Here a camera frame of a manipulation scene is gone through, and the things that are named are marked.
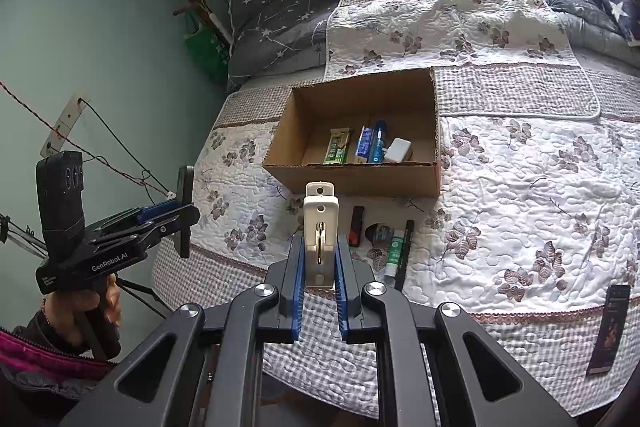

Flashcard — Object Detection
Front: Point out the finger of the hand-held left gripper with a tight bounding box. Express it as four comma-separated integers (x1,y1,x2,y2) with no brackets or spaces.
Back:
92,164,201,259
99,200,180,234

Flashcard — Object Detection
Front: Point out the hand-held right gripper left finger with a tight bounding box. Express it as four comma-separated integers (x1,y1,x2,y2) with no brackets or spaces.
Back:
60,234,307,427

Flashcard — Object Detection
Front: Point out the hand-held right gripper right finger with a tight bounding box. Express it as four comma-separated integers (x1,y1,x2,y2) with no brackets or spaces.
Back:
335,233,576,427

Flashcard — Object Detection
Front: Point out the brown cardboard box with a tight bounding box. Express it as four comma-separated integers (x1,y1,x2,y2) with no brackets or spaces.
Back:
261,67,442,198

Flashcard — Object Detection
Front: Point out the green snack bar packet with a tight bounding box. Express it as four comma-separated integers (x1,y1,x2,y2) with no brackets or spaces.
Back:
322,128,353,165

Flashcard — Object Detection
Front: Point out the blue and white small box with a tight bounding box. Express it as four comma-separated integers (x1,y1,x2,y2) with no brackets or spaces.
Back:
354,126,377,164

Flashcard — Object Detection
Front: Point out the white charger plug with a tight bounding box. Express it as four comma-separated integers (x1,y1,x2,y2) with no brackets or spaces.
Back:
384,137,413,162

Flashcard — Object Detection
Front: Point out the blue and white bottle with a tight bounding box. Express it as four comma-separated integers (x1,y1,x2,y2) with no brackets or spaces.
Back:
371,120,388,164

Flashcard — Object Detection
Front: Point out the person's left forearm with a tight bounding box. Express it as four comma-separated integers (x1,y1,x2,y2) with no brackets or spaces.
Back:
0,312,116,420

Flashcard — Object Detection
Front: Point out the person's left hand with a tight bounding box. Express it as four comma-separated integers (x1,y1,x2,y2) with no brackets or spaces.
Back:
42,274,124,350

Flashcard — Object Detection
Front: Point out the green and white tube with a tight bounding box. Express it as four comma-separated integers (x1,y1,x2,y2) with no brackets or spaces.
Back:
385,228,405,284

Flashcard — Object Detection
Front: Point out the dark round tin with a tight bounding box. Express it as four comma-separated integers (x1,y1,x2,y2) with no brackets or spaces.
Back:
365,223,393,248

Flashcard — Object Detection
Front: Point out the black pen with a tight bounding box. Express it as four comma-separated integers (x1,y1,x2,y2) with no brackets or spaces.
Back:
393,219,416,292

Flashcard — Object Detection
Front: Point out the green shopping bag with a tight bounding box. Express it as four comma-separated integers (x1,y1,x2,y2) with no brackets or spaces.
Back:
182,12,231,82

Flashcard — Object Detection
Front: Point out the dark star-pattern pillow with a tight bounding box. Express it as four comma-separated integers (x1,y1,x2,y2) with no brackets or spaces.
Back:
227,0,346,92

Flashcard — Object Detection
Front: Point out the floral quilted bedspread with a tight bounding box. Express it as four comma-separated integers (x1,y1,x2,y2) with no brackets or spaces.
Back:
150,0,640,423

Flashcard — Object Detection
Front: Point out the checked quilted pillow sham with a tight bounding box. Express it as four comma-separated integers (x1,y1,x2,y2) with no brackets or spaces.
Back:
432,64,601,120

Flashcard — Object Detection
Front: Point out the black printed sachet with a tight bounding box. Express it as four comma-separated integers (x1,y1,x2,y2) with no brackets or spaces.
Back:
586,284,632,378

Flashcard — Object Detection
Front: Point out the folded floral quilt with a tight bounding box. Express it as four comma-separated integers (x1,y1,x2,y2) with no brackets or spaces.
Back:
322,0,583,78

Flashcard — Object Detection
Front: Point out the grey blue folded blanket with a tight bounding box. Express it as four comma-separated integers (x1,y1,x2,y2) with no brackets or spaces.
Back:
530,0,640,58

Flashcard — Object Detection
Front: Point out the red twisted cord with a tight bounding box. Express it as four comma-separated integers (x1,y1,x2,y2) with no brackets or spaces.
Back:
0,79,173,200

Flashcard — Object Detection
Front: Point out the black cable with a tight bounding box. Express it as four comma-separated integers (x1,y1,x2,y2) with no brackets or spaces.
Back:
82,99,173,200

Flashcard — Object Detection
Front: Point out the white wall socket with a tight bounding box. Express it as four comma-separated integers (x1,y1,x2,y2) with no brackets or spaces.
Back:
40,92,90,158

